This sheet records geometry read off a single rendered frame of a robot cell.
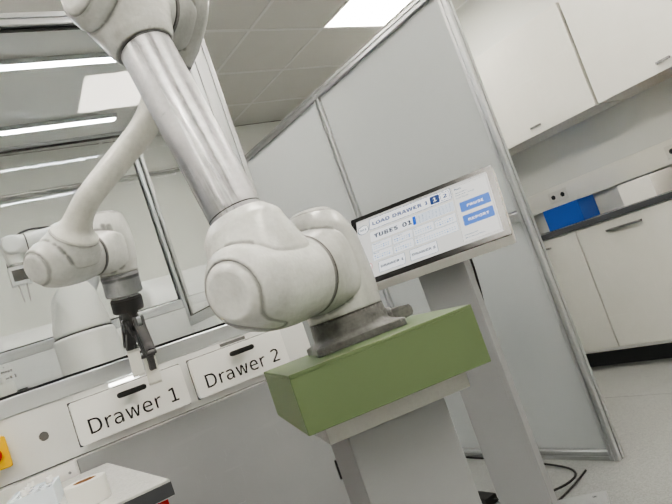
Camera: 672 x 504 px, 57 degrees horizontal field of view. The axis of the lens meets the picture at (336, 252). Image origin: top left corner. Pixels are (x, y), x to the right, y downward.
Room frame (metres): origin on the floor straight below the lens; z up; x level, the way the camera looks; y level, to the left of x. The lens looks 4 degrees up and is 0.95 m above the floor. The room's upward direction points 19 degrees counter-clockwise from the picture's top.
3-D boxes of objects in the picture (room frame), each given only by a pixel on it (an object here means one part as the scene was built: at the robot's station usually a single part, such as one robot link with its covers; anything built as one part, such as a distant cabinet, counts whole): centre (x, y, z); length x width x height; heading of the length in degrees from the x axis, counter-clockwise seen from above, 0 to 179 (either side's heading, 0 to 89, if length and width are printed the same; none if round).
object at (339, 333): (1.25, 0.00, 0.89); 0.22 x 0.18 x 0.06; 102
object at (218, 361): (1.78, 0.36, 0.87); 0.29 x 0.02 x 0.11; 123
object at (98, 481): (1.09, 0.55, 0.78); 0.07 x 0.07 x 0.04
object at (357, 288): (1.24, 0.03, 1.03); 0.18 x 0.16 x 0.22; 150
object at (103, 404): (1.61, 0.63, 0.87); 0.29 x 0.02 x 0.11; 123
